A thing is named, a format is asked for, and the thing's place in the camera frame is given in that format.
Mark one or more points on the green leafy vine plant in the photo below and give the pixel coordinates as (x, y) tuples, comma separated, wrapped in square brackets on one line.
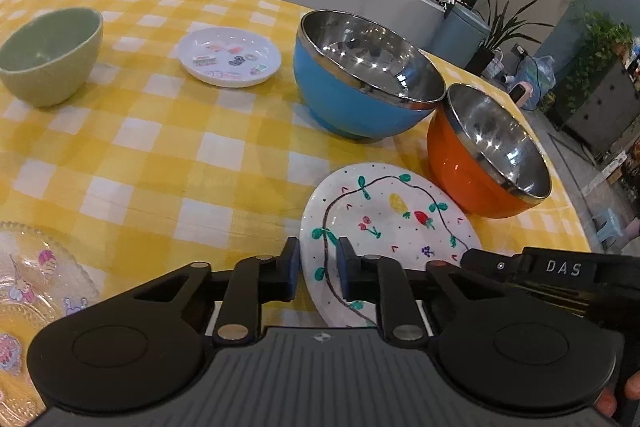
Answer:
[(600, 37)]

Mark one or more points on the small white sticker plate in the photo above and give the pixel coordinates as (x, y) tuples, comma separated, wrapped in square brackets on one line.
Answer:
[(200, 44)]

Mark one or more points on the blue steel bowl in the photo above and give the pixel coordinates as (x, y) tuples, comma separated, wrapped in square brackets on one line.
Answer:
[(340, 97)]

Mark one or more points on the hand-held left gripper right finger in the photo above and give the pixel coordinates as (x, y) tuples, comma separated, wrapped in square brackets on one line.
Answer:
[(345, 272)]

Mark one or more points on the light blue bin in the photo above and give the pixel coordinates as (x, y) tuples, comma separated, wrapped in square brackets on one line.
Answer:
[(465, 37)]

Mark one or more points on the small pink appliance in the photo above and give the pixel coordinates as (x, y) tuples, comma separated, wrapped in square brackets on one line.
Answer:
[(522, 96)]

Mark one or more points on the long-leaf potted plant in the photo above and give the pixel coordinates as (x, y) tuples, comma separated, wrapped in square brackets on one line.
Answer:
[(482, 59)]

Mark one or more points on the dark cabinet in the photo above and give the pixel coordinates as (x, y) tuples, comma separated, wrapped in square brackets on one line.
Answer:
[(600, 107)]

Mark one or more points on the light blue stool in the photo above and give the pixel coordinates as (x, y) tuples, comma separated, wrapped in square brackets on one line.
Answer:
[(607, 227)]

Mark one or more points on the blue plastic bag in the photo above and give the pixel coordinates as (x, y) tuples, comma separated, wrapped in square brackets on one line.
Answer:
[(537, 77)]

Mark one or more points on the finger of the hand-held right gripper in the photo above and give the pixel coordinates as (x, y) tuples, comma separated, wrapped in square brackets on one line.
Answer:
[(492, 264)]

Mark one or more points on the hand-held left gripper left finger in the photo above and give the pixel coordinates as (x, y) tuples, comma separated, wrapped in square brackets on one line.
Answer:
[(289, 272)]

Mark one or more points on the green ceramic bowl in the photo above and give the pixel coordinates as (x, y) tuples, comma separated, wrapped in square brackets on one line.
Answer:
[(50, 72)]

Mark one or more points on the white painted fruit plate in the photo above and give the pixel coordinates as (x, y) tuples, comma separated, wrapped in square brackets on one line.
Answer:
[(380, 192)]

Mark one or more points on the person's right hand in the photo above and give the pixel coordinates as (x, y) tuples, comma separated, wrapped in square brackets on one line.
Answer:
[(606, 402)]

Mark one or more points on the orange steel bowl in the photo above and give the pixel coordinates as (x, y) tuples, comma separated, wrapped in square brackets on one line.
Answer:
[(460, 177)]

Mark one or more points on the clear glass sticker plate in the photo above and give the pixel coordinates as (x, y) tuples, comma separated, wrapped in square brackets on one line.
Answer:
[(30, 287)]

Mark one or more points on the yellow checked tablecloth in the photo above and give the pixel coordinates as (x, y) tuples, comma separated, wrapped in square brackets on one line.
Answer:
[(175, 167)]

